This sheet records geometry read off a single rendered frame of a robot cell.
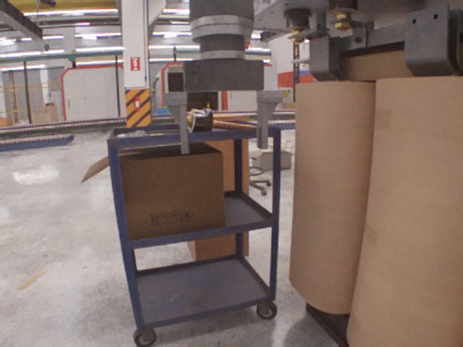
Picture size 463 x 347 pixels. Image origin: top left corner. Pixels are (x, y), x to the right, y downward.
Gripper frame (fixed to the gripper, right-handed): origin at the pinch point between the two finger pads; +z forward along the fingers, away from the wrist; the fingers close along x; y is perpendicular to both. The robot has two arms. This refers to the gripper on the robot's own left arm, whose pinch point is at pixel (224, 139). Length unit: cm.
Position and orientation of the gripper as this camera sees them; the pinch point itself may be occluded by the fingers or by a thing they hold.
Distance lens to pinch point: 51.4
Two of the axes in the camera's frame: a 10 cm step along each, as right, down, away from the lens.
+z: 0.2, 9.7, 2.5
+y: 1.8, 2.4, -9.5
